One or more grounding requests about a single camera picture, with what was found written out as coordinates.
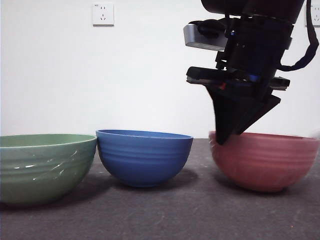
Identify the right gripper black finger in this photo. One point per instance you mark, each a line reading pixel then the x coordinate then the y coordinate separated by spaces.
pixel 265 110
pixel 225 117

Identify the blue ribbed bowl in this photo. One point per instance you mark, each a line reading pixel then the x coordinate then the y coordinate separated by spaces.
pixel 142 162

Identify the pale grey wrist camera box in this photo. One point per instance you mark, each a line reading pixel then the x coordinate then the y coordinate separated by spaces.
pixel 200 41

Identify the green ribbed bowl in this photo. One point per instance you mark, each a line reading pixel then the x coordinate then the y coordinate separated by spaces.
pixel 45 172

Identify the white wall socket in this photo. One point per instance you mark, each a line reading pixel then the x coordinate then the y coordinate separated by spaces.
pixel 313 16
pixel 103 14

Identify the red ribbed bowl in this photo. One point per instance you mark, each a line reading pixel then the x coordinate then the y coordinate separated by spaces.
pixel 262 162

